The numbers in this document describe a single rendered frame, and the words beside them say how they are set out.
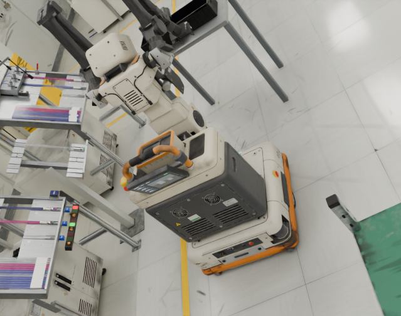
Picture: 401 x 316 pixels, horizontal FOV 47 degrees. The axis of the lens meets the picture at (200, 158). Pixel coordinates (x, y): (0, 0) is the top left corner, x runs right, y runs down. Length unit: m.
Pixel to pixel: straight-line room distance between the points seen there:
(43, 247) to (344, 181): 1.79
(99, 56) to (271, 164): 1.13
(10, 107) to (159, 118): 1.72
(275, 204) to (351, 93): 1.01
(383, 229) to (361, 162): 1.45
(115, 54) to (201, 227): 1.02
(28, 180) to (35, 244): 1.34
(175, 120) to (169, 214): 0.50
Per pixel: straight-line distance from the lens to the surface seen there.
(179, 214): 2.44
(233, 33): 3.03
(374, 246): 1.32
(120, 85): 2.30
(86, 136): 3.68
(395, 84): 3.05
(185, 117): 2.44
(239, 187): 2.27
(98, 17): 7.15
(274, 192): 2.55
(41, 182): 4.19
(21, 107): 3.88
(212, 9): 3.08
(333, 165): 2.82
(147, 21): 2.33
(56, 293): 3.22
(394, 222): 1.33
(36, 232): 2.99
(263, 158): 2.72
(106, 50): 2.30
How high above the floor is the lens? 2.06
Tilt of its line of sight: 35 degrees down
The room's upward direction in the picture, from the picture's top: 47 degrees counter-clockwise
